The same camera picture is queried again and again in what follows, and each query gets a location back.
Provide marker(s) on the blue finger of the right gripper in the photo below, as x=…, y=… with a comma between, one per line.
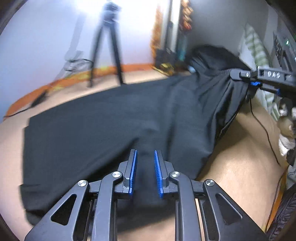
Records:
x=256, y=83

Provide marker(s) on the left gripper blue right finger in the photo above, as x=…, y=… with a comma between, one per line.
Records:
x=203, y=209

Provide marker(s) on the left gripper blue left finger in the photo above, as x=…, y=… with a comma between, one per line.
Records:
x=88, y=210

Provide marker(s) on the black pants yellow stripes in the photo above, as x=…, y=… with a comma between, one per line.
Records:
x=87, y=138

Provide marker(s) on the right hand white glove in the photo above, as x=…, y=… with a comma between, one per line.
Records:
x=286, y=124

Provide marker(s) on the green striped pillow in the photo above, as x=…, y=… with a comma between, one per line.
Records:
x=252, y=52

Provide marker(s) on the silver folded tripod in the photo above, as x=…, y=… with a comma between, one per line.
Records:
x=166, y=52

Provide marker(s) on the hanging decorative garland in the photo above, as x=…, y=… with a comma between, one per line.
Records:
x=185, y=26

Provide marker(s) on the grey camera box on gripper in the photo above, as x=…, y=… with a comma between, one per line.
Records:
x=284, y=46

